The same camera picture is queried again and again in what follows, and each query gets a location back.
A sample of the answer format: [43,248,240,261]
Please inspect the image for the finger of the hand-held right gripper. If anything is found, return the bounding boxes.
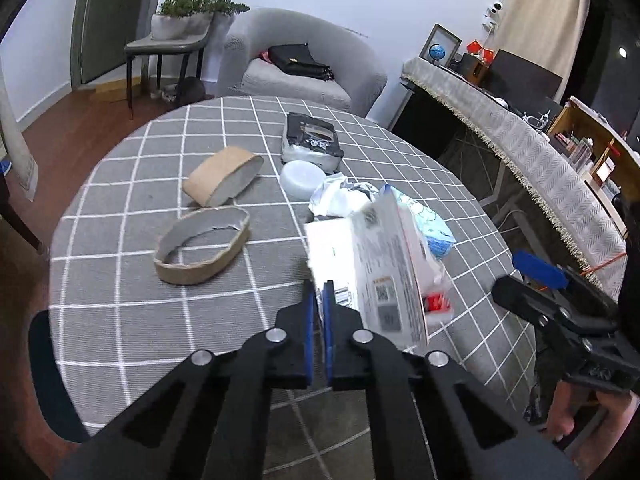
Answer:
[512,250,571,291]
[492,277,568,328]

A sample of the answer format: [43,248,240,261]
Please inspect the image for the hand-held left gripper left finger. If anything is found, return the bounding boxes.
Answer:
[52,280,317,480]

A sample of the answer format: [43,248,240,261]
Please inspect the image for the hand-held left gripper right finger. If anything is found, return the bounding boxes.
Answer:
[322,280,581,480]

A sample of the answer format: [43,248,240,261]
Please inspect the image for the white printed carton box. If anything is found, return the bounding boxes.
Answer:
[304,192,456,353]

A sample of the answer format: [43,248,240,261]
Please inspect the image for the white plastic wrapper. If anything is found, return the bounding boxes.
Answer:
[308,172,381,221]

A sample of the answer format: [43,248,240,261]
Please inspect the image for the white round lid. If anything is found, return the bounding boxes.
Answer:
[280,160,326,203]

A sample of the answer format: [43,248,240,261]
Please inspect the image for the black plastic packet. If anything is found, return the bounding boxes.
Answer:
[281,112,345,173]

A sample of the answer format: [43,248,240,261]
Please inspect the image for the person's right forearm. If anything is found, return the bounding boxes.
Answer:
[547,382,640,468]

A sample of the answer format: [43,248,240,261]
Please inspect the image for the red white small wrapper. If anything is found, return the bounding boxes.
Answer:
[424,280,455,322]

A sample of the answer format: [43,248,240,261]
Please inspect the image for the blue white tissue packet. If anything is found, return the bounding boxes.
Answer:
[380,184,457,261]

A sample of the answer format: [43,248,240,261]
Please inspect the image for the beige fringed sideboard cloth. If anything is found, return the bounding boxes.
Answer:
[400,57,628,301]

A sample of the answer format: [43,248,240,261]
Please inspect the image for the wooden storage box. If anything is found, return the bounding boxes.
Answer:
[547,96,640,238]

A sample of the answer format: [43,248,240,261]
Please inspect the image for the grey chequered tablecloth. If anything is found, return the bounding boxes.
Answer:
[48,95,538,480]

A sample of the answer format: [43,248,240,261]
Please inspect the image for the cardboard roll with grey liner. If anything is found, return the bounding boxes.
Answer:
[182,146,264,208]

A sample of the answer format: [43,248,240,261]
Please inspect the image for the black monitor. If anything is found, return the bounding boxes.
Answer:
[482,49,563,108]

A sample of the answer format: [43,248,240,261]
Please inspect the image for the brown box speaker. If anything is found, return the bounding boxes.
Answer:
[457,52,488,83]

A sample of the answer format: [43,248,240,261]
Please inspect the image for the small red flags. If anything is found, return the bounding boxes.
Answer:
[467,40,496,63]

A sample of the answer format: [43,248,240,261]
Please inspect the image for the framed globe picture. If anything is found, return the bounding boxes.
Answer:
[419,23,462,67]

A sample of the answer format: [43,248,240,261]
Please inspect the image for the beige curtain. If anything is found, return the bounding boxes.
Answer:
[492,0,593,91]

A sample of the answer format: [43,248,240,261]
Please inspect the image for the dark teal chair back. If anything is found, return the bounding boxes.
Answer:
[27,310,91,443]

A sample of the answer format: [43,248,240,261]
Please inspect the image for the grey cat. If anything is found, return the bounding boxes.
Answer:
[162,77,207,108]

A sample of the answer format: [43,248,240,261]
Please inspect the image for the black handbag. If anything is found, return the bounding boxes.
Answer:
[267,43,335,82]

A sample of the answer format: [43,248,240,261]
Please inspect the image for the grey armchair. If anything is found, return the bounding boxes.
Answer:
[222,7,388,116]

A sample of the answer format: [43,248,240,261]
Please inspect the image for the dark wooden table leg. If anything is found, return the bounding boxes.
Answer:
[0,175,46,256]

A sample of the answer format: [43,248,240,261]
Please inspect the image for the potted plant in white pot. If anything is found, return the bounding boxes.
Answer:
[151,0,201,41]
[190,0,251,36]

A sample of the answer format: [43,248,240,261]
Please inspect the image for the grey green door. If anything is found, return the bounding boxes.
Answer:
[70,0,173,91]

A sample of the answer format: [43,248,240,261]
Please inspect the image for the cardboard tape core ring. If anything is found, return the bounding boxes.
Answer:
[153,205,251,286]

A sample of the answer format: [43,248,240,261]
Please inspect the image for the white security camera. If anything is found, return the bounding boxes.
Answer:
[482,2,505,31]

